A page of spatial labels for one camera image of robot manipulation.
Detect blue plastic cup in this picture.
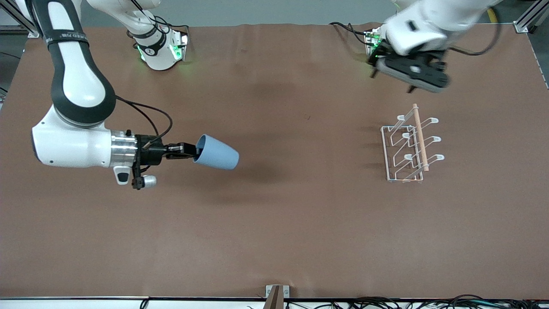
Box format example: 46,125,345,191
193,134,240,170

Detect brown table cover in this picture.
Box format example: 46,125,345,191
0,22,549,300

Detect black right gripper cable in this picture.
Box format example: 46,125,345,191
115,95,174,150

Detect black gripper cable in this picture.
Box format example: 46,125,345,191
115,95,174,150
446,18,503,57

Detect black left arm base cables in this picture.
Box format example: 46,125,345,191
329,21,374,46

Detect black arm base cables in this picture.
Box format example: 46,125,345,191
151,15,190,39
329,21,374,46

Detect white wire cup holder rack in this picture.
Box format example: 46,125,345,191
380,103,445,184

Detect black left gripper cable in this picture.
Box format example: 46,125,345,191
446,18,503,57

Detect aluminium frame profile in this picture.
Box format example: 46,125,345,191
513,0,549,33
0,0,40,38

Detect black right arm base cables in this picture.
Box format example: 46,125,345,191
151,15,190,39

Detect grey metal mounting bracket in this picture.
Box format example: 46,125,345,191
265,285,290,299

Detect brown post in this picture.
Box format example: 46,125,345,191
262,285,284,309

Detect black cable bundle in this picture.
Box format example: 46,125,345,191
247,294,549,309

